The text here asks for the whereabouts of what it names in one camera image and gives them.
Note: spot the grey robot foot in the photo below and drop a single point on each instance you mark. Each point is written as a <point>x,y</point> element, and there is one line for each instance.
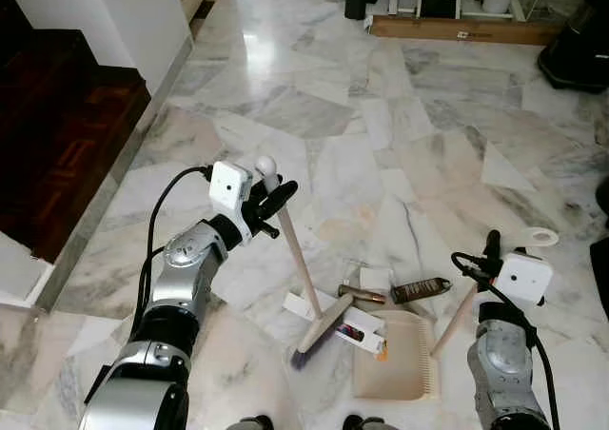
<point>371,422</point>
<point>249,423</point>

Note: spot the long wooden board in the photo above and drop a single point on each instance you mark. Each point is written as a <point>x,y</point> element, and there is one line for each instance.
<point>457,30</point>

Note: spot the wooden broom with white knob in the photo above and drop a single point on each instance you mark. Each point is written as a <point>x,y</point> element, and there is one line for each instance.
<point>303,263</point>

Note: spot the dark brown packet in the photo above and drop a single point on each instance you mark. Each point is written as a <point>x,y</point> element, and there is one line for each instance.
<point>419,290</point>

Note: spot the copper brown tube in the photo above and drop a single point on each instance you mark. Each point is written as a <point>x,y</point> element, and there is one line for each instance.
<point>362,294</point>

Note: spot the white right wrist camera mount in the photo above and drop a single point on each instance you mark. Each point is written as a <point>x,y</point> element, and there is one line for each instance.
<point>525,276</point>

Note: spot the white paper card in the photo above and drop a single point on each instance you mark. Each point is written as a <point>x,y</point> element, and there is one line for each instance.
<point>376,278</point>

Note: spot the white printed carton box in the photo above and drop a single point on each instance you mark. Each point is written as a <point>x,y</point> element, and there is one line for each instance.
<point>366,335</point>

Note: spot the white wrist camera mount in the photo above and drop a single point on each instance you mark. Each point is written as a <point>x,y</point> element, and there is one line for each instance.
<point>228,190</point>
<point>525,276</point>

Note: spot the dark wooden staircase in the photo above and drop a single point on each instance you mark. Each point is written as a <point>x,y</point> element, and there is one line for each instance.
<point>57,135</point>

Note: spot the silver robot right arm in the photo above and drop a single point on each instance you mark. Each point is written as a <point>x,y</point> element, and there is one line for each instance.
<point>500,363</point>

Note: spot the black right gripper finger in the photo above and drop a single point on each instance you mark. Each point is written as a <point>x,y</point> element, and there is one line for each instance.
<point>493,244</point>

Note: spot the black padded seat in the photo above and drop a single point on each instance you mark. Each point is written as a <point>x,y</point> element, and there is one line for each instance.
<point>602,259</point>

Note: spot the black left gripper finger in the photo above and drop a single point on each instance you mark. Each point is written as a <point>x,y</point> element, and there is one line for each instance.
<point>281,196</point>
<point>257,187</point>

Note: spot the beige plastic dustpan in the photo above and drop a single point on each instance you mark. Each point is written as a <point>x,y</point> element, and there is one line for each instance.
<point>395,363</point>

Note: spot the white framed dark panel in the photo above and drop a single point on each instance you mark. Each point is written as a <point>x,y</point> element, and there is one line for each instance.
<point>439,5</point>

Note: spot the grey robot left foot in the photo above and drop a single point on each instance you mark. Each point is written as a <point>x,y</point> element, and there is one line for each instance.
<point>249,423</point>

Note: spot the grey robot right foot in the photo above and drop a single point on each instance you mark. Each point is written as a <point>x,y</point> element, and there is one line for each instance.
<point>371,422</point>

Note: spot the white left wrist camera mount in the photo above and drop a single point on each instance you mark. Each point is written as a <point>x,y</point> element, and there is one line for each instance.
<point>228,190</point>

